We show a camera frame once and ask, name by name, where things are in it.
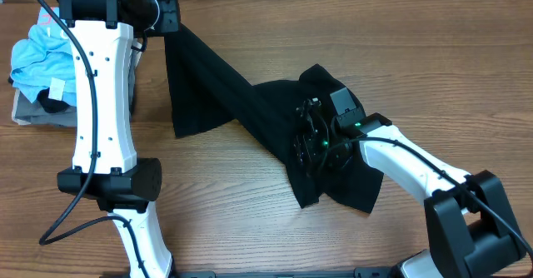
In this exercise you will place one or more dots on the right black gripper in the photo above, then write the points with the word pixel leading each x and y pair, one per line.
pixel 307 151

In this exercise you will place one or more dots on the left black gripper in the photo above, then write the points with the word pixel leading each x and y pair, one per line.
pixel 166 2

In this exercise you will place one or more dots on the black t-shirt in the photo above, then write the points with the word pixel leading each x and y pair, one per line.
pixel 207 92

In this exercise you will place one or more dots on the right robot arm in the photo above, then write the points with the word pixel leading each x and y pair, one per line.
pixel 472 230

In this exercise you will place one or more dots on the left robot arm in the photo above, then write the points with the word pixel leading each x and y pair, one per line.
pixel 107 38

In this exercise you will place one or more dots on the light blue printed t-shirt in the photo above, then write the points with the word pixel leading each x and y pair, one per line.
pixel 43 61

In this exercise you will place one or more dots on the beige folded garment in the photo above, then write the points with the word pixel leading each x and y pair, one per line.
pixel 16 111

